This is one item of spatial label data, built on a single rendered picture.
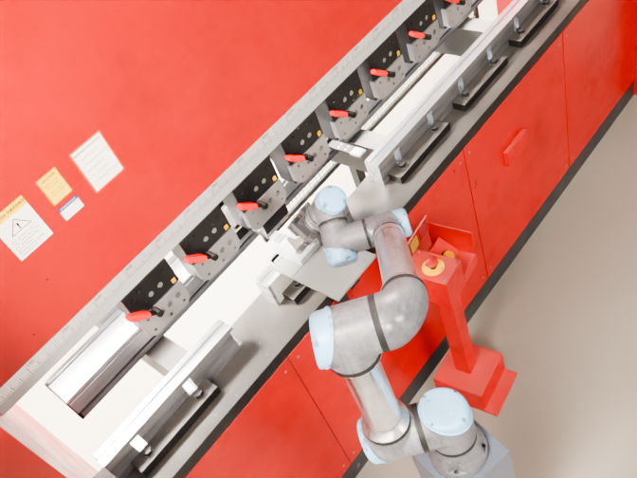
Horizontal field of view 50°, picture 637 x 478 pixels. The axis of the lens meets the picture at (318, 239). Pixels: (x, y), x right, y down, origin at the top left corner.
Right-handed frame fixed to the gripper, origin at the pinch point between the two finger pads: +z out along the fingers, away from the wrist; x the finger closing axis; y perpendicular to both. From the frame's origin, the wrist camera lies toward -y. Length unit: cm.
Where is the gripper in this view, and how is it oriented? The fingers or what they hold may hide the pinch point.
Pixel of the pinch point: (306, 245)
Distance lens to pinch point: 199.9
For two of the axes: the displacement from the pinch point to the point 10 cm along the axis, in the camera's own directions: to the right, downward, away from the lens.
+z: -2.5, 3.0, 9.2
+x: -6.2, 6.8, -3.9
